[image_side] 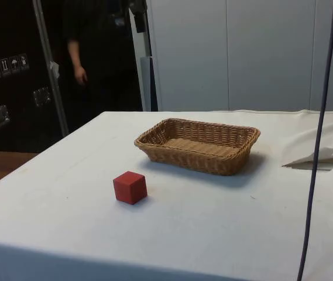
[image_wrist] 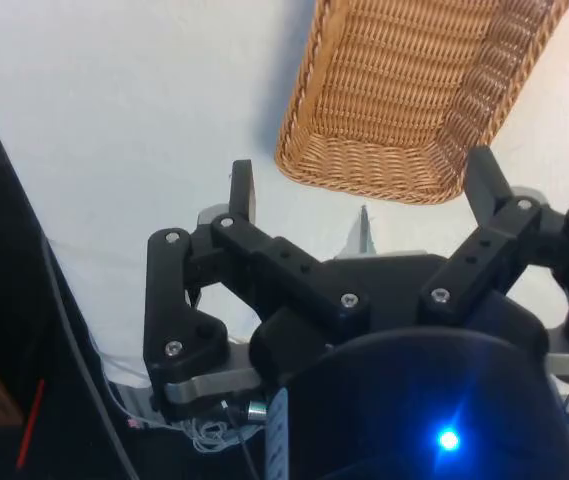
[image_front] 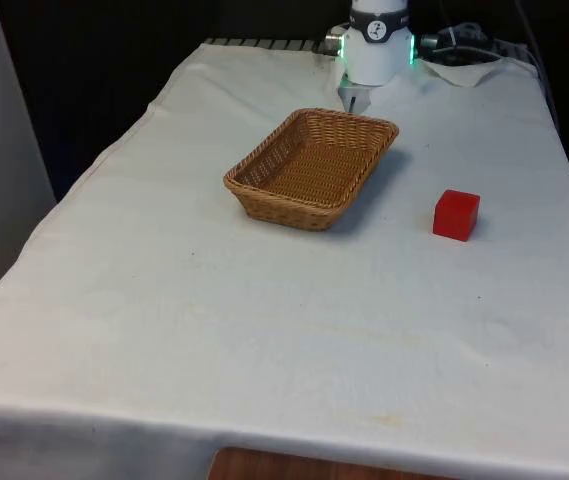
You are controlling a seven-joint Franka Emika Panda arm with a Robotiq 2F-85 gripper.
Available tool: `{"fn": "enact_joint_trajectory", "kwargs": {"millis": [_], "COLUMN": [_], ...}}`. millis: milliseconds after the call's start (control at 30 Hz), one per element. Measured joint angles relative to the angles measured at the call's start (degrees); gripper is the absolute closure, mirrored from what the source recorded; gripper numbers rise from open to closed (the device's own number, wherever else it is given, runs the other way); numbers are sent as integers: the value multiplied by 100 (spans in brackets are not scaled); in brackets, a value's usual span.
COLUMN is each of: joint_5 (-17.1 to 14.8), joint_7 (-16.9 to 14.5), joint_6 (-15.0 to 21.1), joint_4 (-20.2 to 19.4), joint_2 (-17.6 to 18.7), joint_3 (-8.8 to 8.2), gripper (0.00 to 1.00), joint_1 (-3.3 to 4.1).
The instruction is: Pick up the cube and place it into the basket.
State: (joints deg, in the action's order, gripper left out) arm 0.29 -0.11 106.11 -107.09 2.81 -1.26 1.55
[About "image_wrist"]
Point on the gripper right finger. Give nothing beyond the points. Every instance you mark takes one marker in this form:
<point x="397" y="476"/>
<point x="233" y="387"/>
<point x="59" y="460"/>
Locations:
<point x="479" y="260"/>

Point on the brown wicker basket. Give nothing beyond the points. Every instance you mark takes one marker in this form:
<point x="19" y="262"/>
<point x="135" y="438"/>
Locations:
<point x="389" y="100"/>

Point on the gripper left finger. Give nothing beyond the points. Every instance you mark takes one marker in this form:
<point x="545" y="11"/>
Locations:
<point x="274" y="265"/>

